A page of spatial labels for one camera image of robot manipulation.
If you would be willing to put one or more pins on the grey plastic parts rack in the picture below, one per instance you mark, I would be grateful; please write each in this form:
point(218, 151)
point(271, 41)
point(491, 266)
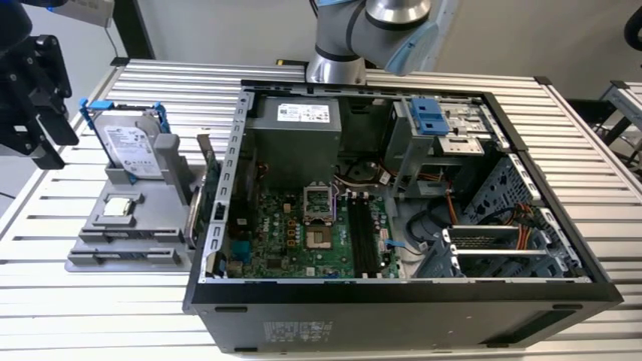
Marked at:
point(135, 210)

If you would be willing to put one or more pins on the green Dell motherboard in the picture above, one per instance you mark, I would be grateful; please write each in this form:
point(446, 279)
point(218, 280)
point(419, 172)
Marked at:
point(281, 240)

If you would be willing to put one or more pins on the CPU socket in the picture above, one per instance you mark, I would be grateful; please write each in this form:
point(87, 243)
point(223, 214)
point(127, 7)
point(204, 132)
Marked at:
point(319, 237)

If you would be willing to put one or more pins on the black table corner cap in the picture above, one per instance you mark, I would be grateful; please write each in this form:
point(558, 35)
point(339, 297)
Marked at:
point(542, 80)
point(120, 62)

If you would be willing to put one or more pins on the black RAM slot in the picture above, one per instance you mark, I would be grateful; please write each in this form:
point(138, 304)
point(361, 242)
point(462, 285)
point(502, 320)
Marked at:
point(374, 233)
point(367, 233)
point(361, 233)
point(355, 233)

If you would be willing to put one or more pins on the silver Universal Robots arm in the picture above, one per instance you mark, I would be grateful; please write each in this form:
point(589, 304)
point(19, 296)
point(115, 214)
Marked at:
point(351, 30)

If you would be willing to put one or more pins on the black open PC case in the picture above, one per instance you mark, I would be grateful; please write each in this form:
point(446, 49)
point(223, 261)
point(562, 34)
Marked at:
point(401, 319)

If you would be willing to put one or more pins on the blue plastic drive carrier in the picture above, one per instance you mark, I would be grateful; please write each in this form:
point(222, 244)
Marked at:
point(426, 113)

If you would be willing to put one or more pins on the yellow black connector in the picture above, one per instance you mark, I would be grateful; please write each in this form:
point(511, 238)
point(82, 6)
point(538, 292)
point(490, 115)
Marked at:
point(281, 61)

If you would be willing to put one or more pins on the black upright post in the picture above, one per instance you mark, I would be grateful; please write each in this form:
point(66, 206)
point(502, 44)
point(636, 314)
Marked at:
point(135, 26)

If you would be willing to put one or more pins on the black case fan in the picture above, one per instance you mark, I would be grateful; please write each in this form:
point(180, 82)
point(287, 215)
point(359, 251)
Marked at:
point(249, 176)

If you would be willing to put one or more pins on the silver CPU chip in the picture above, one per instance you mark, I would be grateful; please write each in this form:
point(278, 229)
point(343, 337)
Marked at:
point(118, 207)

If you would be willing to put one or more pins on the grey power supply unit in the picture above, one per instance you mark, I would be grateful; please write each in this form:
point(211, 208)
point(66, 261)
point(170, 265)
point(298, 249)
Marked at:
point(295, 150)

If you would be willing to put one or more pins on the RAM memory stick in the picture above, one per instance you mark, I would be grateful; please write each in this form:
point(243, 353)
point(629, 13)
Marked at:
point(123, 256)
point(127, 235)

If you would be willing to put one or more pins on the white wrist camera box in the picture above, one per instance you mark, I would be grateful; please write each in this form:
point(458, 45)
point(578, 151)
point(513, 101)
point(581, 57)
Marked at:
point(86, 9)

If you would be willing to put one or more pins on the aluminium side table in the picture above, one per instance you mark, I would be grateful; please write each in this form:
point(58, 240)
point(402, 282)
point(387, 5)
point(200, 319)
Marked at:
point(620, 92)

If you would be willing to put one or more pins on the hard disk in blue carrier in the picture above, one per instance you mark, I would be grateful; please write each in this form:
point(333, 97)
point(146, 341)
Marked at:
point(127, 146)

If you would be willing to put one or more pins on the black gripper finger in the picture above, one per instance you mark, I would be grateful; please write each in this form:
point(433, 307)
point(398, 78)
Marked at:
point(30, 143)
point(46, 67)

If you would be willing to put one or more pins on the green graphics card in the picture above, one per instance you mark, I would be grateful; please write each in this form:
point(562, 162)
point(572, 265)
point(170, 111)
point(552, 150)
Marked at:
point(211, 176)

